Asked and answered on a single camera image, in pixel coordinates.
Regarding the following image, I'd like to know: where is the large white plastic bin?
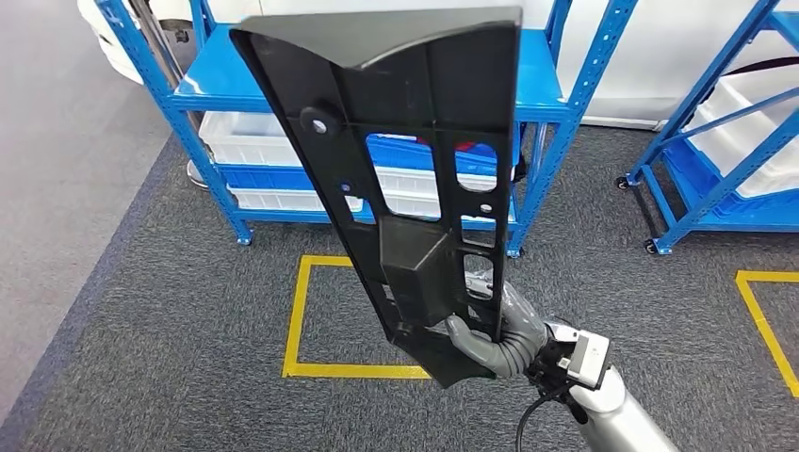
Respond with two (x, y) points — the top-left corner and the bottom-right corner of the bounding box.
(683, 64), (799, 200)

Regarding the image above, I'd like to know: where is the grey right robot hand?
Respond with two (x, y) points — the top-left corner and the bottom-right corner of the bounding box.
(444, 271), (552, 379)

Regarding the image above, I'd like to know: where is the black plastic panel part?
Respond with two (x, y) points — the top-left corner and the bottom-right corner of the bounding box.
(229, 6), (524, 389)

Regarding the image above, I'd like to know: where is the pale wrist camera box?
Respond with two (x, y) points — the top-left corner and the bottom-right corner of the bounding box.
(557, 331), (611, 393)

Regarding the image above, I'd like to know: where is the grey metal stand pole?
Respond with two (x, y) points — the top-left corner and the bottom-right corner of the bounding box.
(127, 0), (210, 189)

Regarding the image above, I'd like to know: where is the black camera cable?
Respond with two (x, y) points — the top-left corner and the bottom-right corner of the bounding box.
(514, 383), (576, 452)

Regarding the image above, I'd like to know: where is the blue metal shelf rack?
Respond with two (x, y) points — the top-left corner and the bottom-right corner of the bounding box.
(93, 0), (639, 260)

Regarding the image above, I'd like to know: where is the white car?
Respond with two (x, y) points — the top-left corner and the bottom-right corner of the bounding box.
(77, 0), (799, 130)

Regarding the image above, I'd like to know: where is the blue wheeled shelf rack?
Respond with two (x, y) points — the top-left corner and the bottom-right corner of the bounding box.
(614, 0), (799, 257)

